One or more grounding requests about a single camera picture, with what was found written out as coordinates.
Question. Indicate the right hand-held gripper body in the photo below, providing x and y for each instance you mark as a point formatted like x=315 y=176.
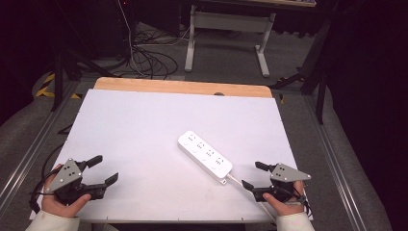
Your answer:
x=285 y=173

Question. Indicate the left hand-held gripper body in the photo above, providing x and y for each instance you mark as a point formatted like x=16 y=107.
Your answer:
x=65 y=174

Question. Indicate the person's left hand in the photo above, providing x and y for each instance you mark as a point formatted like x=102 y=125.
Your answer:
x=57 y=207

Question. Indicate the person's right hand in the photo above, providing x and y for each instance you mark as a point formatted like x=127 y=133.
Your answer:
x=287 y=208

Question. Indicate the white power strip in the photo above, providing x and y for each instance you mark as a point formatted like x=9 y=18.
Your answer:
x=205 y=157

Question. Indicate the white table cover board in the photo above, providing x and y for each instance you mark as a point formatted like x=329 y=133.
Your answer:
x=154 y=128

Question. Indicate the yellow black hazard tape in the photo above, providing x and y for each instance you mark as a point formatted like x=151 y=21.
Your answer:
x=46 y=88

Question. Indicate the black metal stand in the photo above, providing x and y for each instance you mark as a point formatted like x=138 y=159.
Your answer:
x=59 y=77
x=316 y=64

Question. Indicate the wooden desk top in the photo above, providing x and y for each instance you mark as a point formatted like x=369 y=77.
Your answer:
x=282 y=2

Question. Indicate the aluminium floor rail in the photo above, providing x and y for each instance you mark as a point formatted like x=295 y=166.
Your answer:
x=336 y=166
x=32 y=154

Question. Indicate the white metal desk frame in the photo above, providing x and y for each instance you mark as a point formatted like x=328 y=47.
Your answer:
x=229 y=20

